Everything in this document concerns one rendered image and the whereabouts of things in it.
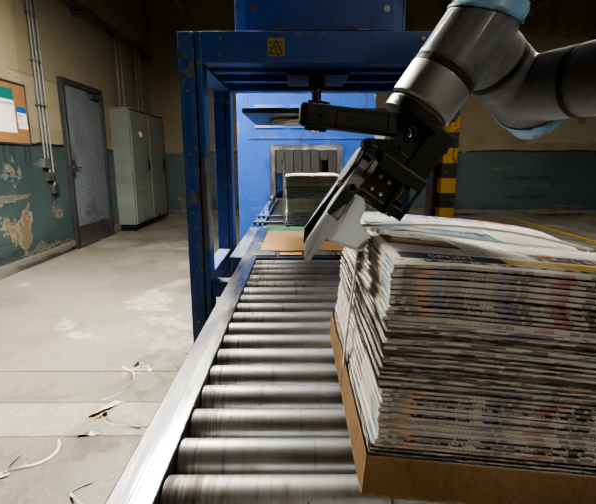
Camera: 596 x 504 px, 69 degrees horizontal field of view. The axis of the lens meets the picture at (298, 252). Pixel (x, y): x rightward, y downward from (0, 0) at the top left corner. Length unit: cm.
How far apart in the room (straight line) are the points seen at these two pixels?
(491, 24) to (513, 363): 34
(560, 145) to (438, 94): 997
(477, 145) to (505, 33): 917
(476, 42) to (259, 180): 342
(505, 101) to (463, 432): 37
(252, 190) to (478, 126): 660
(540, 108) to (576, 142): 1006
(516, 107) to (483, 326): 28
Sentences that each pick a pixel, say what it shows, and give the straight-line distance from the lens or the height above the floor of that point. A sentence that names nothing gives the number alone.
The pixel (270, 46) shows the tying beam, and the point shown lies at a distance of 158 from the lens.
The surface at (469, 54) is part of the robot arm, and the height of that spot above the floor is 124.
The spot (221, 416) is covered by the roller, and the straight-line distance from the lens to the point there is 63.
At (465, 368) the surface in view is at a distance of 41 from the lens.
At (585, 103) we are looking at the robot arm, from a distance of 54.
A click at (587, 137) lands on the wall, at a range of 1074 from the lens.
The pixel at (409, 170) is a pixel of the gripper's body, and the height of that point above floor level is 112.
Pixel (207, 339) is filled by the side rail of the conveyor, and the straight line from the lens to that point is 86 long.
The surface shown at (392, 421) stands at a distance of 41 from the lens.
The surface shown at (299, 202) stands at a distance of 227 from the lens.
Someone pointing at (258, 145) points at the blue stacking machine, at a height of 126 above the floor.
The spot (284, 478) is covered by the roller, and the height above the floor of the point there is 80.
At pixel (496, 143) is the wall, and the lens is 986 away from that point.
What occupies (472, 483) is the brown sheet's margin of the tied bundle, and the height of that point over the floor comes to 85.
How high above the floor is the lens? 114
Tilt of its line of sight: 12 degrees down
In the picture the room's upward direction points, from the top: straight up
